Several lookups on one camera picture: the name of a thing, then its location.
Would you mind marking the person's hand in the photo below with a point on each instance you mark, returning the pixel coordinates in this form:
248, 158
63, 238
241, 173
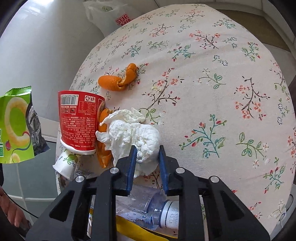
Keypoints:
13, 213

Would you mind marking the white plastic shopping bag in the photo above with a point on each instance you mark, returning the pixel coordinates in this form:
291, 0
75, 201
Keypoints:
108, 16

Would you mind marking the white paper cup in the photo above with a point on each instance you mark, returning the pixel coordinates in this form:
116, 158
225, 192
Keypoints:
66, 164

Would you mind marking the orange peel under tissue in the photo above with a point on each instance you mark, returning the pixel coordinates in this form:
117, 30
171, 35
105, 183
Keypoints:
104, 156

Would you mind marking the white tissue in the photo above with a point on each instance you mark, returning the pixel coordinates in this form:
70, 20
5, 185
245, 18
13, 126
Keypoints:
126, 128

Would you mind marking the orange peel piece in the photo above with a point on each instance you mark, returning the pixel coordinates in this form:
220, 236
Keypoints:
115, 83

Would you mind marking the red instant noodle cup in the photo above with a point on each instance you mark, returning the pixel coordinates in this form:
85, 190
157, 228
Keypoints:
78, 114

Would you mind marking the floral tablecloth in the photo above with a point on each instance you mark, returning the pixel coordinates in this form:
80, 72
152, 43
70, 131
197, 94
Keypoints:
216, 95

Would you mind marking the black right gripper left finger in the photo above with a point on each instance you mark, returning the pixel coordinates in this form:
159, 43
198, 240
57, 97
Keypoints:
86, 208

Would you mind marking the clear plastic water bottle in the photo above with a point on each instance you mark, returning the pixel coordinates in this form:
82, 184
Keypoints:
149, 208

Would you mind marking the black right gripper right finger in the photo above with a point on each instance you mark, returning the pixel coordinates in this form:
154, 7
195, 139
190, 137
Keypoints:
207, 207

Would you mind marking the yellow wrapper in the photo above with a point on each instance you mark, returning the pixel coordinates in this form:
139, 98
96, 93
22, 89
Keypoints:
123, 223

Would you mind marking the green snack bag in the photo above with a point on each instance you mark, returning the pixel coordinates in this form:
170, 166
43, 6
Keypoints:
21, 134

